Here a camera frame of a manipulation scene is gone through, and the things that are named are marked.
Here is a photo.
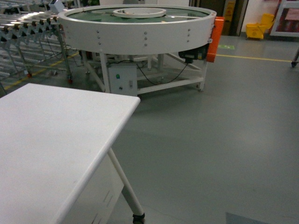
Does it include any white round rotary conveyor table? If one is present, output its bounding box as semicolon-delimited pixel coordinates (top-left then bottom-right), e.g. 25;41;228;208
58;4;216;95

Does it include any expandable roller conveyor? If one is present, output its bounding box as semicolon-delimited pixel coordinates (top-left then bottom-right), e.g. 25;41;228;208
0;0;72;82

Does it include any yellow mop bucket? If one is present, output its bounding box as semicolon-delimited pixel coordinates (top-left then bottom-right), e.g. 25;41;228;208
246;14;275;39

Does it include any white control box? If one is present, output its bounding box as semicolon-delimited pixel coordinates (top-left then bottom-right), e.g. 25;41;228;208
108;63;137;97

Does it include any orange motor cover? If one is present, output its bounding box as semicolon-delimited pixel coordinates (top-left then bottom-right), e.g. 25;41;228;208
206;16;225;63

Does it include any white table leg with caster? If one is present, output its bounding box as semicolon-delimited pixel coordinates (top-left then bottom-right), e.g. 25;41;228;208
108;149;145;224

